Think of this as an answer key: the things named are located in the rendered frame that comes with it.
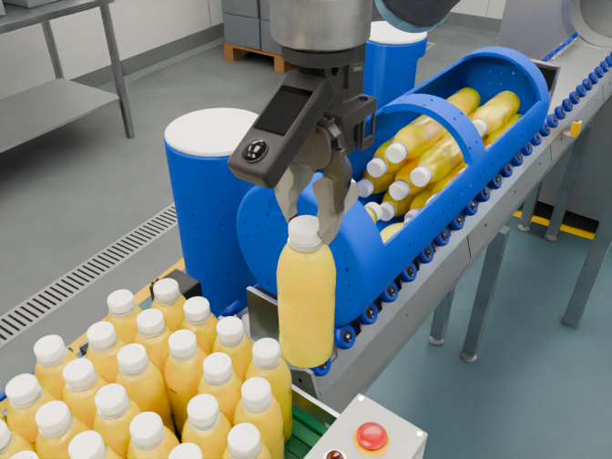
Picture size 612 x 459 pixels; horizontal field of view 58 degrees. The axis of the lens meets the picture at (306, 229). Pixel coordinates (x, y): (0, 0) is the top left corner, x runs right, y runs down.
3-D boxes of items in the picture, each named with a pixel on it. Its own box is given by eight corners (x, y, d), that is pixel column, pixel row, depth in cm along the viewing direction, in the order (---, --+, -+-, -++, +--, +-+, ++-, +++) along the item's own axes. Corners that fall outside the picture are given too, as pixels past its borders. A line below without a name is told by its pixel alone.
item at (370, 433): (392, 437, 66) (392, 431, 66) (376, 459, 64) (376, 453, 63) (366, 421, 68) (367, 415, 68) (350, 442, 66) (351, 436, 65)
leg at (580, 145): (557, 238, 282) (596, 124, 246) (554, 243, 279) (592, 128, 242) (546, 234, 285) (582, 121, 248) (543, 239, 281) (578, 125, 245)
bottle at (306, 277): (334, 332, 75) (339, 218, 64) (332, 373, 69) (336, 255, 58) (282, 330, 75) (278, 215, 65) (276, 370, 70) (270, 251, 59)
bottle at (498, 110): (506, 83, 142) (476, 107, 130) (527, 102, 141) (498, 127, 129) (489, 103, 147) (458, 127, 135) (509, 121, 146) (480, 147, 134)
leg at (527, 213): (530, 228, 289) (563, 116, 252) (526, 233, 286) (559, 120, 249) (519, 224, 292) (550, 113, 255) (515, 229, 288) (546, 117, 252)
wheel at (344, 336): (349, 318, 98) (341, 319, 100) (334, 332, 96) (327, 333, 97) (362, 339, 99) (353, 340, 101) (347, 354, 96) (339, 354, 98)
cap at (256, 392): (246, 382, 75) (245, 372, 74) (273, 385, 75) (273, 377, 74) (238, 405, 72) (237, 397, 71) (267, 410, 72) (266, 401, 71)
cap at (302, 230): (324, 226, 63) (325, 213, 62) (322, 247, 60) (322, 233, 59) (290, 224, 63) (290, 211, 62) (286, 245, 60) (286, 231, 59)
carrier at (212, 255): (288, 331, 210) (217, 319, 215) (282, 116, 158) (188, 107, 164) (267, 392, 187) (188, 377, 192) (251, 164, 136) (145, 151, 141)
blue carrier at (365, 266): (545, 156, 150) (555, 47, 136) (371, 351, 94) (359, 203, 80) (446, 140, 167) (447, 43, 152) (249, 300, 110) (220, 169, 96)
